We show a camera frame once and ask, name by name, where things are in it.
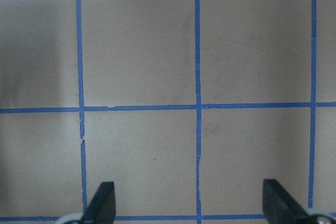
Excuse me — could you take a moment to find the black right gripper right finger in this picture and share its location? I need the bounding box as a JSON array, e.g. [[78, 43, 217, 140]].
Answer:
[[262, 179, 314, 224]]

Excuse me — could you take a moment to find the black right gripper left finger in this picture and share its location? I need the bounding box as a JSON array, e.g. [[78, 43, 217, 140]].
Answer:
[[79, 182, 116, 224]]

